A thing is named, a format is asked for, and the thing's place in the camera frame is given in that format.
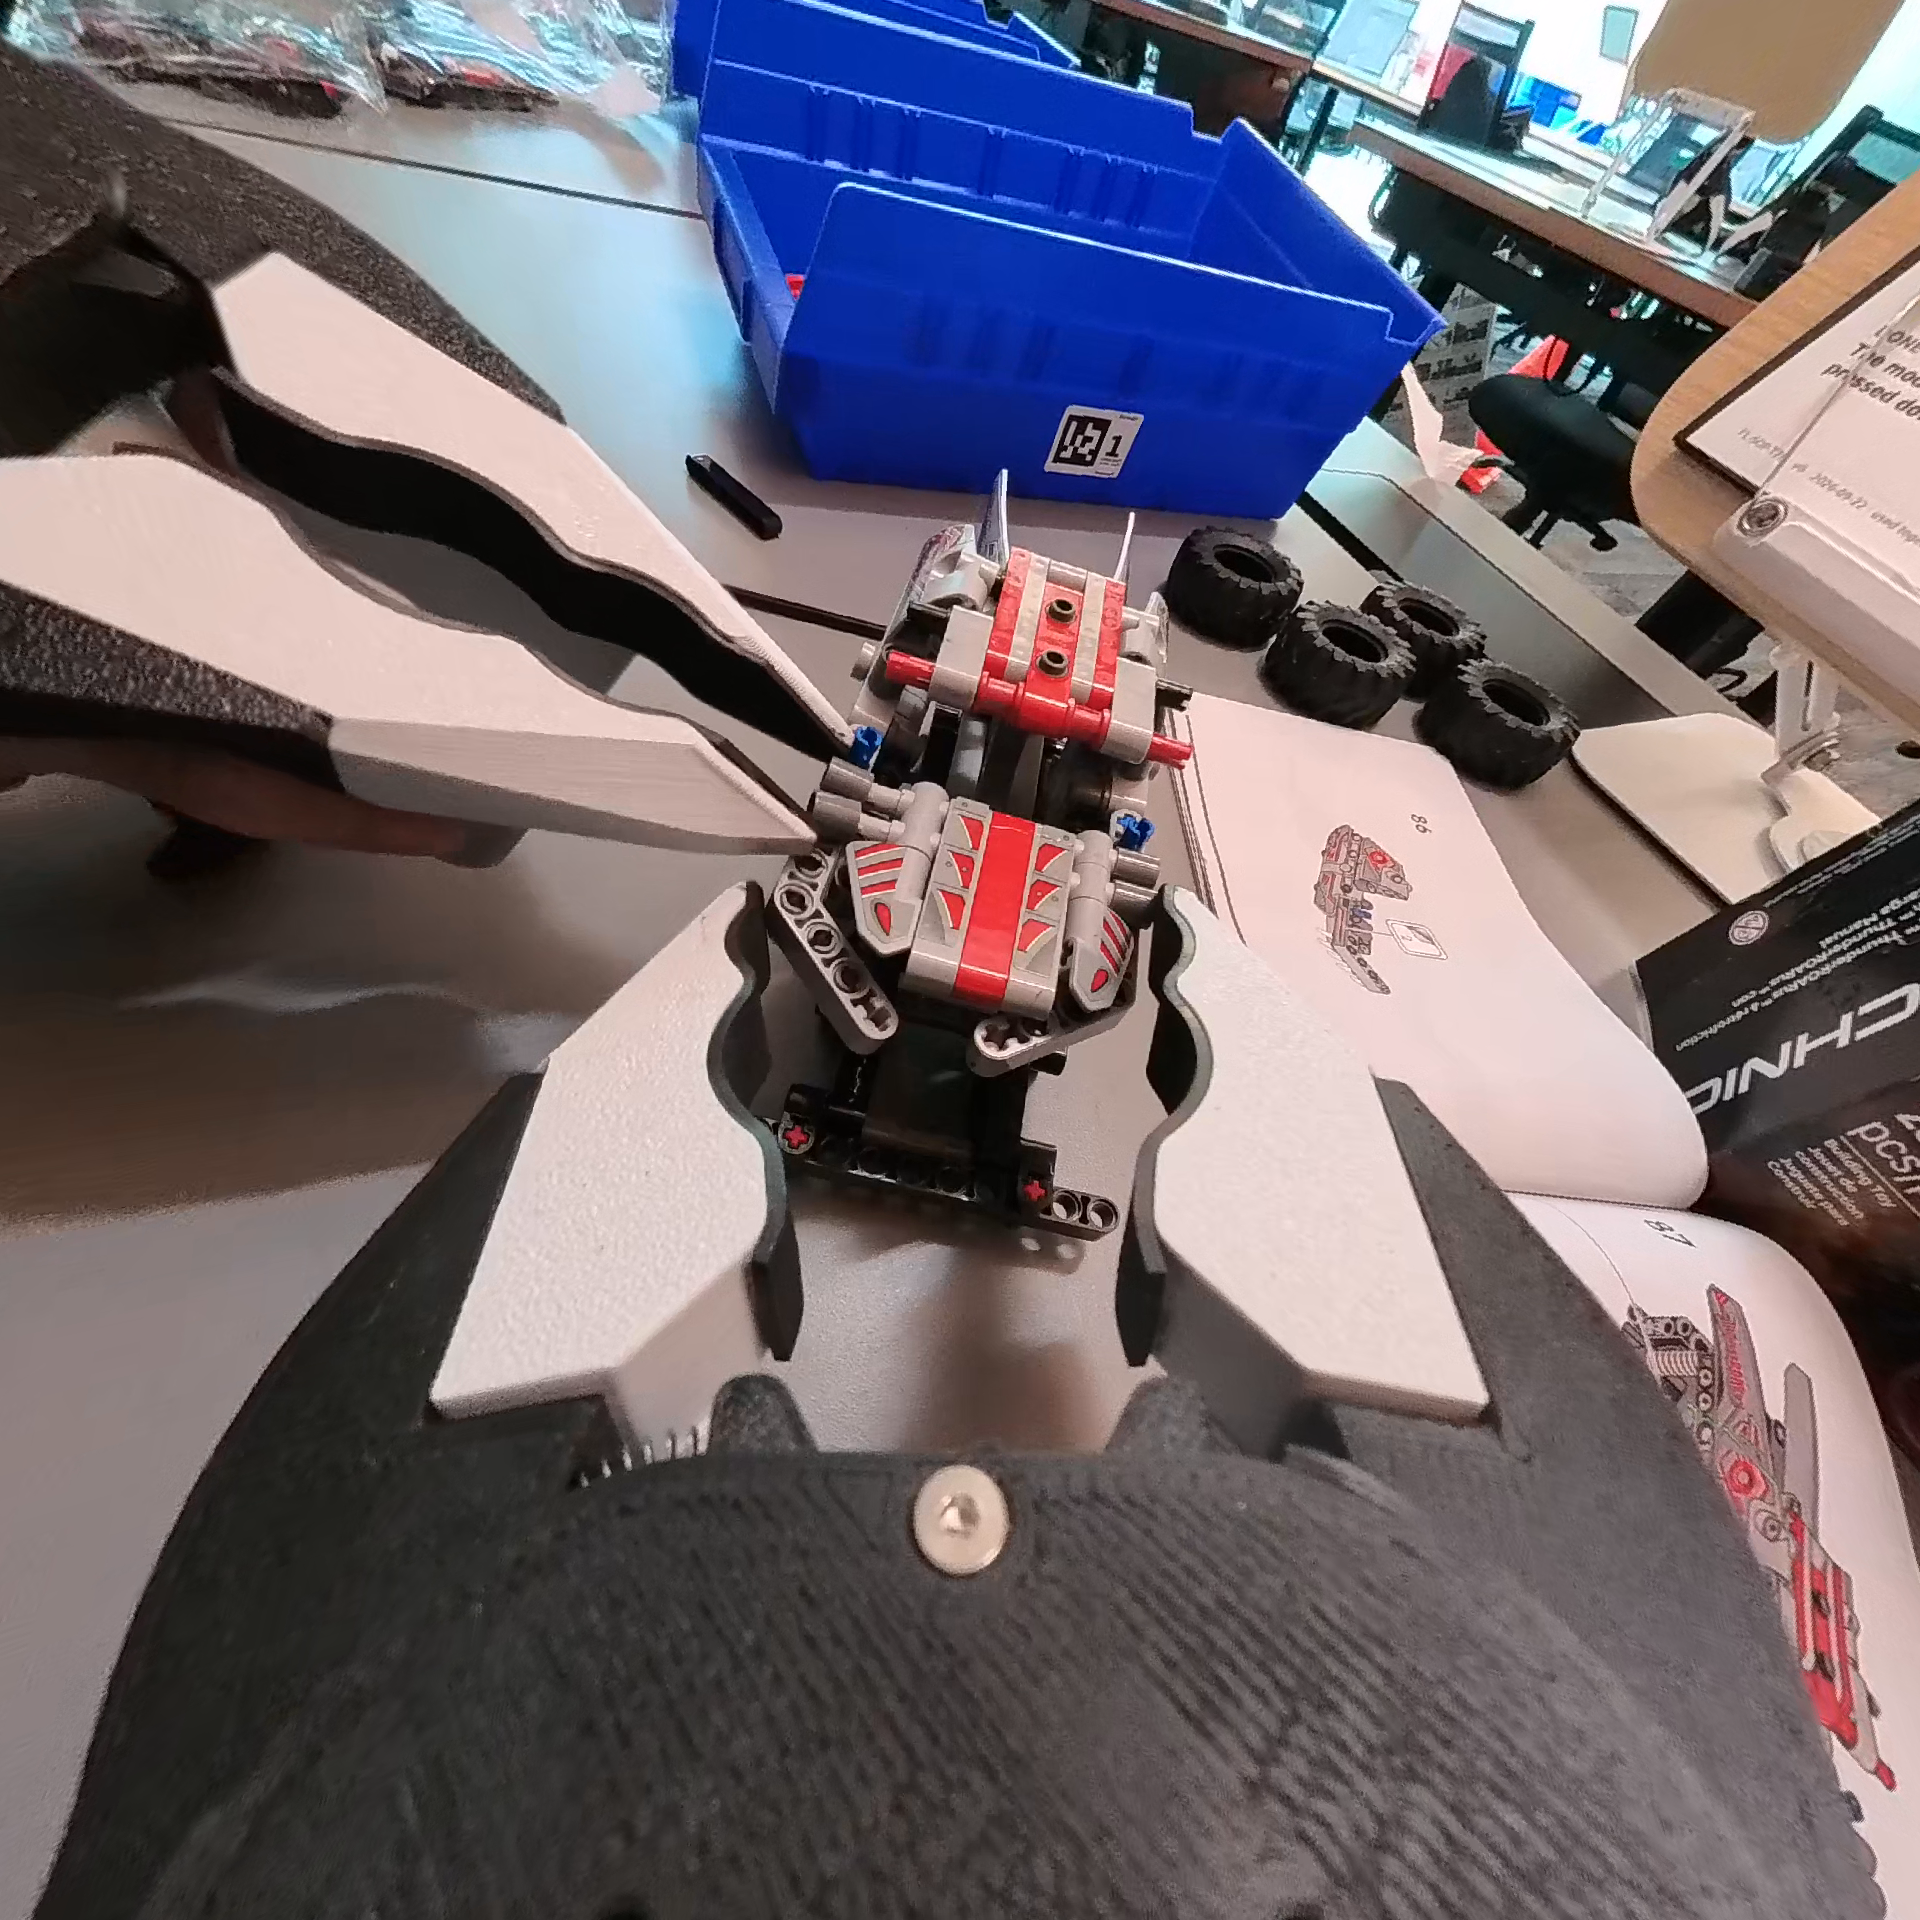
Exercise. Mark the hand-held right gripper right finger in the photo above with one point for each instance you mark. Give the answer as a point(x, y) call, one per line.
point(1319, 1201)

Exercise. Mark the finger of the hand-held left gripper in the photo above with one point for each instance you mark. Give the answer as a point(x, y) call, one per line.
point(224, 599)
point(452, 405)

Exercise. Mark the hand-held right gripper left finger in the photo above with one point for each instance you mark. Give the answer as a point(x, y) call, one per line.
point(599, 1201)

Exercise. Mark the toy brick truck model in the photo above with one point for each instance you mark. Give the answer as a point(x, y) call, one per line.
point(991, 901)

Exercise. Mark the person's left hand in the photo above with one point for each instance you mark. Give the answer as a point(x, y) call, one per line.
point(301, 825)

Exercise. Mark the clear bag of toy parts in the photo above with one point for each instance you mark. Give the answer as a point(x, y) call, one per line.
point(224, 53)
point(494, 53)

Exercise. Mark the white instruction booklet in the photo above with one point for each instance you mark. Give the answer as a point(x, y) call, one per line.
point(1500, 975)

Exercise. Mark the black short toy beam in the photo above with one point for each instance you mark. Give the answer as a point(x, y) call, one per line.
point(735, 495)

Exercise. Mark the black toy axle rod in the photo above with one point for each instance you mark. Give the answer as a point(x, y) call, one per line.
point(796, 614)

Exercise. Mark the black toy set box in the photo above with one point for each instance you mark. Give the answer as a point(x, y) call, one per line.
point(1799, 1050)

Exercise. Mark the black toy tire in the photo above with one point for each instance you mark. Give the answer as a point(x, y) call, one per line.
point(1424, 629)
point(1234, 586)
point(1500, 726)
point(1340, 665)

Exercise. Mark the blue plastic bin with tag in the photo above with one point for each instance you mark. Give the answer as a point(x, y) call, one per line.
point(974, 346)

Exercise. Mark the white sign stand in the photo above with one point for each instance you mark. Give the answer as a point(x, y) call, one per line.
point(1666, 764)

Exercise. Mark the clear plastic wrapper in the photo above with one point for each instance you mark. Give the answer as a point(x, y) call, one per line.
point(1448, 434)

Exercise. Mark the black office chair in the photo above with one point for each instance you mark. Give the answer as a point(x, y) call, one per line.
point(1554, 429)

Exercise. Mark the instruction sign board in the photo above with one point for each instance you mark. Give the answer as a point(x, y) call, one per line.
point(1845, 389)

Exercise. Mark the wooden work table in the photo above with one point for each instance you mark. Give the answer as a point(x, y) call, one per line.
point(1576, 224)

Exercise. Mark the clear acrylic sign holder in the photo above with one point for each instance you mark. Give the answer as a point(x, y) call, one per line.
point(1675, 159)

